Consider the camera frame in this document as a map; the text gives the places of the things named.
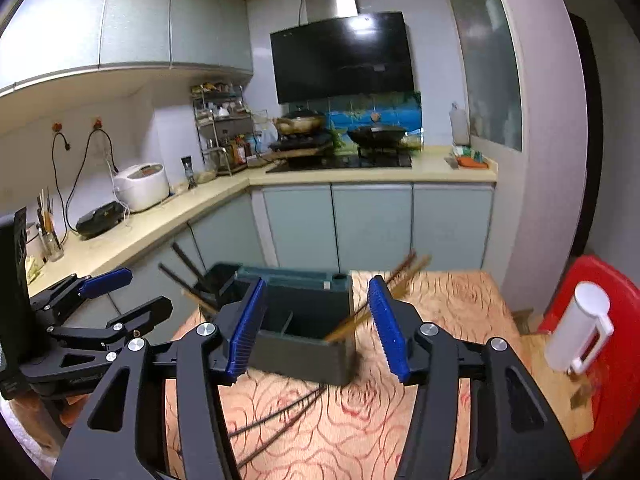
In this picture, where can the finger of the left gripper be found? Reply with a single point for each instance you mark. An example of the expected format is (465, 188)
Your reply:
(140, 320)
(92, 288)

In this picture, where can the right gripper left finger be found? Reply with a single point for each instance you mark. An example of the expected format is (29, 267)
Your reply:
(238, 324)

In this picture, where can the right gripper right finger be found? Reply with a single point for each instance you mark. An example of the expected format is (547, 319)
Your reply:
(397, 333)

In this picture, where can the light bamboo chopstick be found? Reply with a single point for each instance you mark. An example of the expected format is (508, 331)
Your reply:
(380, 296)

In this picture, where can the dark wenge chopstick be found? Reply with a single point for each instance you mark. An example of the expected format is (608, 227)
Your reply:
(184, 285)

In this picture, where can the tan wooden chopstick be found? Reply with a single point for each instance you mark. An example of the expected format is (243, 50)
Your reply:
(199, 302)

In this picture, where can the glass jar with utensils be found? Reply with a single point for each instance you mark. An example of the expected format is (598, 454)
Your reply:
(49, 238)

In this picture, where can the black sandwich maker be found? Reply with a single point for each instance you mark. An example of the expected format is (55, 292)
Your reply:
(100, 220)

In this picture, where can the dark green utensil holder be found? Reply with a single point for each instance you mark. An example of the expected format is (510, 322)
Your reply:
(303, 307)

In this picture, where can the black chopstick in holder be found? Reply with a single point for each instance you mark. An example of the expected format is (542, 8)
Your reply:
(187, 261)

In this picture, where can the rose patterned tablecloth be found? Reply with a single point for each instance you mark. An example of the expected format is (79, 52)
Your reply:
(358, 431)

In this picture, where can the dark brown chopstick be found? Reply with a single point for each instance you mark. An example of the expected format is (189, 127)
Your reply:
(308, 404)

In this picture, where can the white rice cooker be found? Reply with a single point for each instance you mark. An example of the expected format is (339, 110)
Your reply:
(141, 187)

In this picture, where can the wooden board on chair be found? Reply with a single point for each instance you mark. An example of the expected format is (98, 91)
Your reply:
(557, 387)

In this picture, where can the white electric kettle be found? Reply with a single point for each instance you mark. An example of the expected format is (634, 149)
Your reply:
(582, 332)

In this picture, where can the small amber glass bottle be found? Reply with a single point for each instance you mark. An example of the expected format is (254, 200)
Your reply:
(587, 387)

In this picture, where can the metal spice rack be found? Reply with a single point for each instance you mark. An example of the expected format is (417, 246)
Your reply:
(224, 124)

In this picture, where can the black wok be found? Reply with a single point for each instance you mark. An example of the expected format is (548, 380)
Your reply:
(377, 136)

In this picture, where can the red plastic chair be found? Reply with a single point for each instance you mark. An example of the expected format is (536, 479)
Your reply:
(616, 366)

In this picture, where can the brown clay pot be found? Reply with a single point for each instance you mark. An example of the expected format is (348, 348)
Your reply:
(299, 124)

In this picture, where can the white plastic jug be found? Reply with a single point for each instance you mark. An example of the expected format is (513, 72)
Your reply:
(459, 125)

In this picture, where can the black range hood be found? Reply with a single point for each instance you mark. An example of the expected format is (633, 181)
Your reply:
(362, 54)

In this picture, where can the upper wall cabinets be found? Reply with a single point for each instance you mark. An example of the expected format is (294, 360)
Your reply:
(53, 38)

